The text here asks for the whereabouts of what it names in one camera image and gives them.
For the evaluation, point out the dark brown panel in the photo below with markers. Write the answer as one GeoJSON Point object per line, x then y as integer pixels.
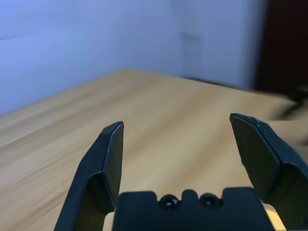
{"type": "Point", "coordinates": [284, 43]}

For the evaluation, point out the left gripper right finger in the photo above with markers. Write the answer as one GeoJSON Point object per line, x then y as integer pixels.
{"type": "Point", "coordinates": [264, 158]}

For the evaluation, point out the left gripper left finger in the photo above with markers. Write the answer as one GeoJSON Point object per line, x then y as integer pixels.
{"type": "Point", "coordinates": [93, 173]}

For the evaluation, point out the yellow wooden block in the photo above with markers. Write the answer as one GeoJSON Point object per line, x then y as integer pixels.
{"type": "Point", "coordinates": [274, 219]}

